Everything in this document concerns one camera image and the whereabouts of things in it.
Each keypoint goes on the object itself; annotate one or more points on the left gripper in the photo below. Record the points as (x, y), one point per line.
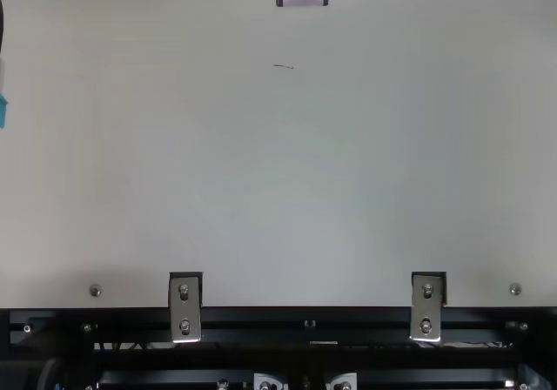
(3, 111)

